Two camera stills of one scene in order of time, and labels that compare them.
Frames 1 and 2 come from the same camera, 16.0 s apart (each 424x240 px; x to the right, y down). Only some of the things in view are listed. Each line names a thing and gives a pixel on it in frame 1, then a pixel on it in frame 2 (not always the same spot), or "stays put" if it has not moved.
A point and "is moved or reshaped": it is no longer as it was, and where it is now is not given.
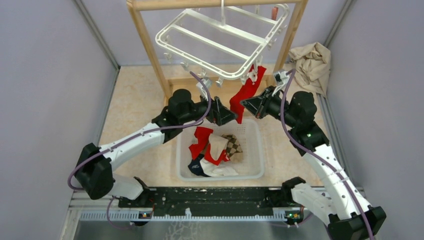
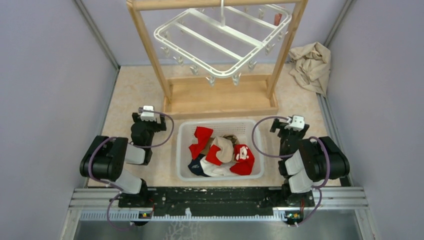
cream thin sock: x=217 y=145 is moved or reshaped
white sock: x=212 y=169 stays put
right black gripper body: x=272 y=105 -> x=284 y=133
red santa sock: x=250 y=82 -> x=244 y=158
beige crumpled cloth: x=313 y=66 stays put
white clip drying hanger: x=228 y=42 is moved or reshaped
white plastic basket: x=249 y=134 stays put
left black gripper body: x=211 y=115 -> x=152 y=126
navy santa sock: x=195 y=167 stays put
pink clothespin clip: x=274 y=11 -> x=277 y=19
